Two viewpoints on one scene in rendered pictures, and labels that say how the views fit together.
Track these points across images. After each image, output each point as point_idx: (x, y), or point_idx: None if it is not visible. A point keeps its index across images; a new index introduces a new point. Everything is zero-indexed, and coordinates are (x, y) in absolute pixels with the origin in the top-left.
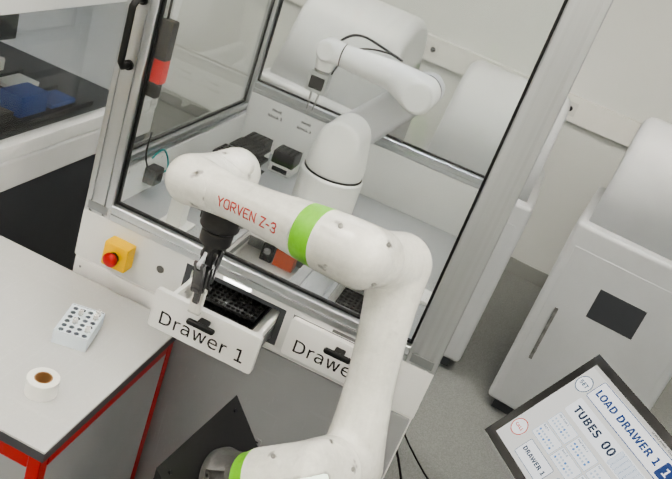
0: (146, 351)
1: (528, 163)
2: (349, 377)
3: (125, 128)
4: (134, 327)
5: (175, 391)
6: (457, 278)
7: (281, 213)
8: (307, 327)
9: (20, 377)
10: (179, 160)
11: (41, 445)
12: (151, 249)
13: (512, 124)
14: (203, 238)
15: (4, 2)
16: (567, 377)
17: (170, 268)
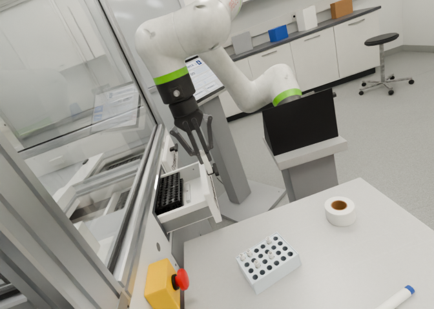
0: (234, 227)
1: (109, 5)
2: (236, 71)
3: (26, 173)
4: (217, 254)
5: None
6: (141, 79)
7: None
8: (166, 155)
9: (352, 233)
10: (213, 0)
11: (360, 180)
12: (148, 246)
13: None
14: (196, 104)
15: None
16: None
17: (156, 234)
